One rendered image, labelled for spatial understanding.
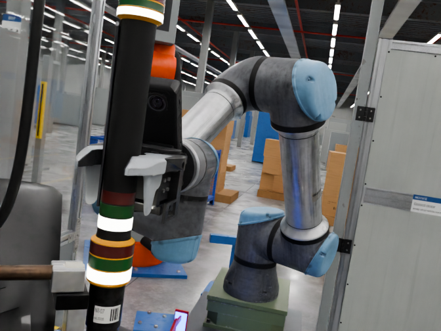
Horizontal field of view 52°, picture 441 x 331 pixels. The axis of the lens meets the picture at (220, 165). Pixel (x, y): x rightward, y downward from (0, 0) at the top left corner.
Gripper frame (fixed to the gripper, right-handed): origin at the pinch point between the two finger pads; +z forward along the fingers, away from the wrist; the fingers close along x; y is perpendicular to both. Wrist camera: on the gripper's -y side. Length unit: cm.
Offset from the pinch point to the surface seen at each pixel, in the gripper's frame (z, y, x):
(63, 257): -124, 58, 70
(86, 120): -129, 3, 70
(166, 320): -271, 144, 63
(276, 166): -927, 71, 45
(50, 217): -10.6, 9.6, 11.4
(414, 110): -182, -23, -61
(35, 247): -6.5, 12.2, 10.3
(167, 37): -371, -73, 127
